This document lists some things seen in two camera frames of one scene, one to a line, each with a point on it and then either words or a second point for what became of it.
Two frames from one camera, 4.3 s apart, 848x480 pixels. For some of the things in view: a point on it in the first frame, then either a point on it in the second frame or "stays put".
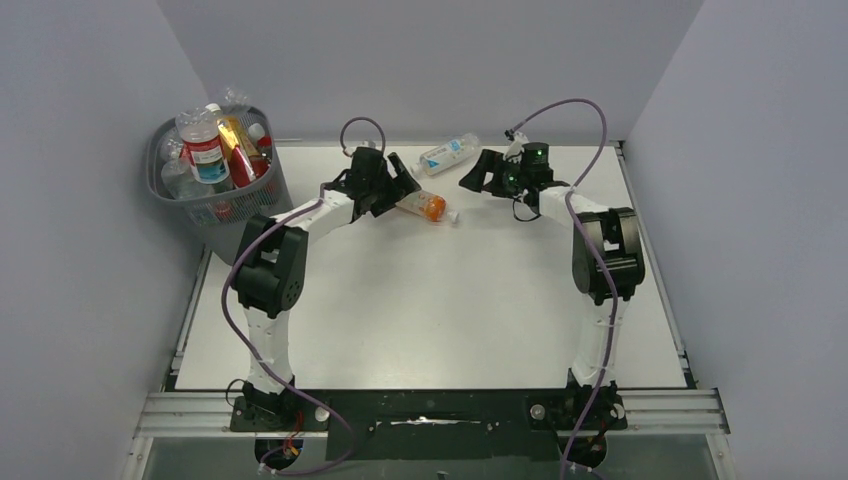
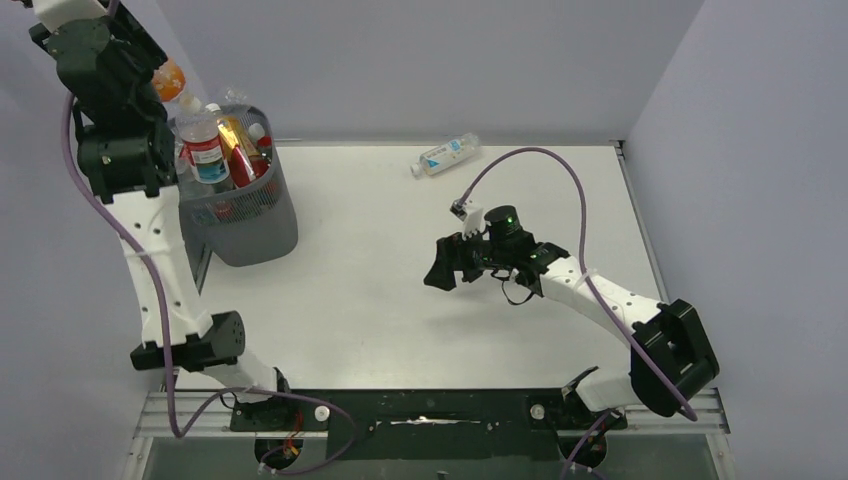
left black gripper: (399, 188) → (117, 30)
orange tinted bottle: (428, 206) → (169, 81)
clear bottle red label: (264, 143) stays put
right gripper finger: (489, 162) → (454, 253)
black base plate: (436, 424) stays put
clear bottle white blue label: (447, 154) stays put
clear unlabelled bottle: (233, 97) stays put
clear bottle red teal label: (199, 130) stays put
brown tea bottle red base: (240, 166) stays put
